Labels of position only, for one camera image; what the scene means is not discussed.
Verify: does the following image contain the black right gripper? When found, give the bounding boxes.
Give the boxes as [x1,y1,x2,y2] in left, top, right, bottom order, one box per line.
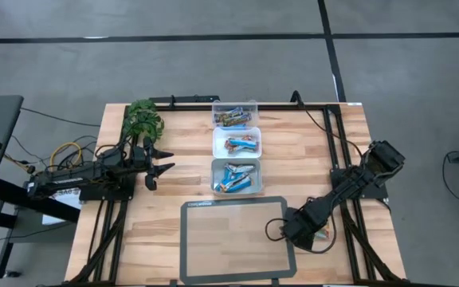
[280,200,330,251]

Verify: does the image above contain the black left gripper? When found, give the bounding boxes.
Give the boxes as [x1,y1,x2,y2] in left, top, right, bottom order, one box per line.
[132,136,176,191]

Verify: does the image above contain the white green granola bar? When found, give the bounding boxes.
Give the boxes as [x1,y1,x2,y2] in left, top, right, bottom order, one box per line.
[226,162,256,173]

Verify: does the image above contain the purple green granola bar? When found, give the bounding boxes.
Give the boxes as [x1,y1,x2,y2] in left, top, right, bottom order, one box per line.
[214,105,245,121]
[223,112,253,127]

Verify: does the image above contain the blue orange granola bar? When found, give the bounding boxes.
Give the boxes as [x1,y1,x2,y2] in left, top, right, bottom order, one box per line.
[228,137,259,147]

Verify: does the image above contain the green artificial plant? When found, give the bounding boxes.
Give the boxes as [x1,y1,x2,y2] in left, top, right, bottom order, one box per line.
[121,98,165,144]

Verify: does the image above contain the light grey plastic bin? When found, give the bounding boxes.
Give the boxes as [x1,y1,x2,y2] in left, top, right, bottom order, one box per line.
[210,157,263,195]

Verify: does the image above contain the white plastic bin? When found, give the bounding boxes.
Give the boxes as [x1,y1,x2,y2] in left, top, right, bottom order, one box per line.
[212,126,263,159]

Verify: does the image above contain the translucent mat with dark border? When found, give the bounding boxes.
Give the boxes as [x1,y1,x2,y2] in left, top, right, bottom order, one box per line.
[179,195,298,285]

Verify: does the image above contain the clear plastic bin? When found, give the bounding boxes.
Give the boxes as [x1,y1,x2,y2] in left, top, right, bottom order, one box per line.
[211,99,260,129]

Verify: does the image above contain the white printed sheet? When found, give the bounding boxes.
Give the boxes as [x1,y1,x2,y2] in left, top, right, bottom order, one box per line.
[41,189,85,226]

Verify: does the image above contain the black desk crossbar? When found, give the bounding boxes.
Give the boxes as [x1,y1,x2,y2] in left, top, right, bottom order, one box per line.
[0,177,81,223]

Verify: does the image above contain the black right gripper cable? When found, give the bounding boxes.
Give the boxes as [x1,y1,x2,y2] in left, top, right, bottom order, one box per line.
[264,217,338,255]

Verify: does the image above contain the black mounting bracket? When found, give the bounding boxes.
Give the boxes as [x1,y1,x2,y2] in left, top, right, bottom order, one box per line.
[148,94,221,105]

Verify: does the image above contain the yellow cable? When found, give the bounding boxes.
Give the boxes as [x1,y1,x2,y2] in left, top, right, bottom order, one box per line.
[49,141,84,173]

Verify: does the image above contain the black aluminium table frame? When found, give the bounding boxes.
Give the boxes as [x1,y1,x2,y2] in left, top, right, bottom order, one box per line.
[68,95,404,287]

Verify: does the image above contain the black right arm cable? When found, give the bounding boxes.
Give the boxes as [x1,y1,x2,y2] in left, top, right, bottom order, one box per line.
[290,90,364,157]

